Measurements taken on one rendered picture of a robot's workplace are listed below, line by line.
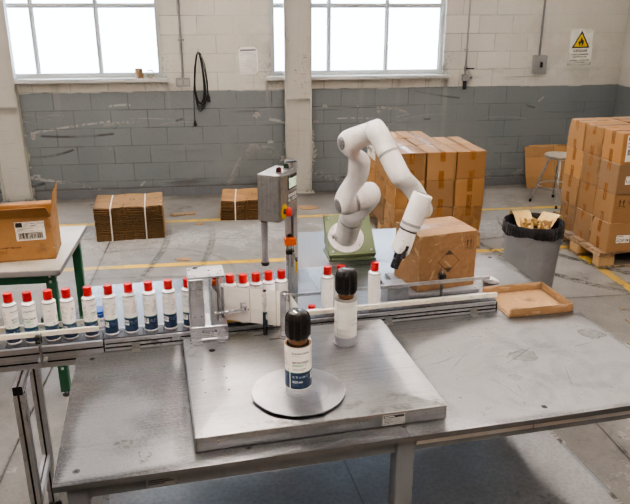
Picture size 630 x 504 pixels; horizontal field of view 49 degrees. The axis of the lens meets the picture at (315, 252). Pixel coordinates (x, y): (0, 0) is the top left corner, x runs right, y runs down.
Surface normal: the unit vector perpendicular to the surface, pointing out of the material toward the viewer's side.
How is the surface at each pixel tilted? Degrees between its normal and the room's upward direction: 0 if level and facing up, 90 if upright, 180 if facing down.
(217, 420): 0
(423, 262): 90
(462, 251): 90
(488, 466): 0
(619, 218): 92
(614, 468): 0
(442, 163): 90
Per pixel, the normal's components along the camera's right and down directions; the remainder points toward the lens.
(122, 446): 0.00, -0.94
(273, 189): -0.37, 0.31
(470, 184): 0.14, 0.29
